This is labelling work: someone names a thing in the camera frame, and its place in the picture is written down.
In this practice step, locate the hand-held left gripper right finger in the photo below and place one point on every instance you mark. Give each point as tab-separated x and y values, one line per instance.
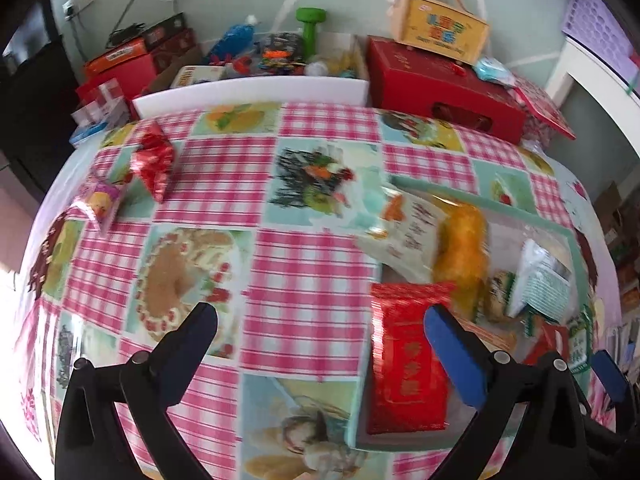
450	355

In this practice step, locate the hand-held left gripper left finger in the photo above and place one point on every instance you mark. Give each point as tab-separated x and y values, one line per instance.
187	355

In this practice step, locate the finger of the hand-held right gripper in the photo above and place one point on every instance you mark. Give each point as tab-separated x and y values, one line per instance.
610	380

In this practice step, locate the red snack packet gold print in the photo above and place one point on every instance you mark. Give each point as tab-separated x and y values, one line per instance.
405	360

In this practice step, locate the white snack packet green print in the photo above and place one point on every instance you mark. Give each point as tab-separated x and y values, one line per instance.
542	280

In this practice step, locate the white snack packet orange print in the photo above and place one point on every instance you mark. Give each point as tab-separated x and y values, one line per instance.
410	230

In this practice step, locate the white tray with green rim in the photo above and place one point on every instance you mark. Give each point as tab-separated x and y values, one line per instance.
507	232

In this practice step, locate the small red snack packet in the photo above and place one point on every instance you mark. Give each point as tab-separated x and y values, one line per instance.
547	337

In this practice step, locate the small beige snack packet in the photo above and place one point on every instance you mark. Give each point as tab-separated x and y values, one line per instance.
500	297

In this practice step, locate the brown cardboard box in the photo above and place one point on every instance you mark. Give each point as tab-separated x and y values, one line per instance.
607	205

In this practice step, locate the pink yellow snack packet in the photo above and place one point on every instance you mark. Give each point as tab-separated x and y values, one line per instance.
97	200

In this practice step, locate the red foil snack packet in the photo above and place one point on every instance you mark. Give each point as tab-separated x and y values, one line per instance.
152	160

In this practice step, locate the red patterned box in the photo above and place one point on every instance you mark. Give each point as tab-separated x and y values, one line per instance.
545	110

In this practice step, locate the white storage box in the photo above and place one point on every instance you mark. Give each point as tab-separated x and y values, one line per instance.
250	92

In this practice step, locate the red white box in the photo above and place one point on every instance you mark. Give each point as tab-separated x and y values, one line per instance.
100	95

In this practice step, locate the red gift box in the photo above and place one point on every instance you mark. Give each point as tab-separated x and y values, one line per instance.
430	80

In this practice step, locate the light blue packet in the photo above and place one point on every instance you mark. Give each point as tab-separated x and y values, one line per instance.
492	70

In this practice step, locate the black cabinet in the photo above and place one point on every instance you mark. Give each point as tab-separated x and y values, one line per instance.
35	110

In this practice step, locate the orange red box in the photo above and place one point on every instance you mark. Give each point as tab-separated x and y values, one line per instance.
120	67

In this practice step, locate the white shelf unit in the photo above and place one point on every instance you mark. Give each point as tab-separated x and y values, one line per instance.
565	65

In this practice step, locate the white round container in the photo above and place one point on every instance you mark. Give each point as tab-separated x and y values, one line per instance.
318	67

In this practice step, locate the dark patterned bag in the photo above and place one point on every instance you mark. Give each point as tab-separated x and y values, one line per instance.
280	52

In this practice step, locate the dark brown box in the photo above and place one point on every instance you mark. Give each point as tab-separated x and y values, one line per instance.
170	35

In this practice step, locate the blue bottle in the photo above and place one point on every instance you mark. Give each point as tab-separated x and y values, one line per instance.
235	37

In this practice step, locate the green dumbbell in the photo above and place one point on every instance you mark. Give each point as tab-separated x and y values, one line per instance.
307	30

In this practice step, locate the purple perforated basket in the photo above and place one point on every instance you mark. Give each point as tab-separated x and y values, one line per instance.
595	25

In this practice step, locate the wall power socket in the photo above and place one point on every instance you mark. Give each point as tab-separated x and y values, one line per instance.
77	2

